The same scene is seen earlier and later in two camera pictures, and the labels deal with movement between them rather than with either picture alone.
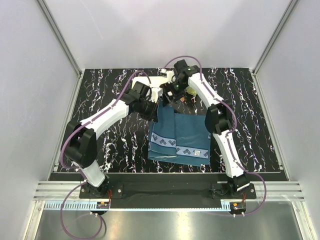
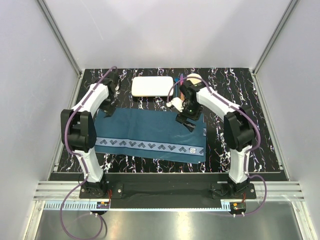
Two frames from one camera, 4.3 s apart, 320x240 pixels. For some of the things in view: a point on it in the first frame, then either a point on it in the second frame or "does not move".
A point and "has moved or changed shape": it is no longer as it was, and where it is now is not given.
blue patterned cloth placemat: [184, 136] has moved or changed shape
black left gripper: [153, 115] to [108, 109]
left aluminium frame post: [61, 36] does not move
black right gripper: [167, 88] to [182, 117]
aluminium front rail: [276, 190] does not move
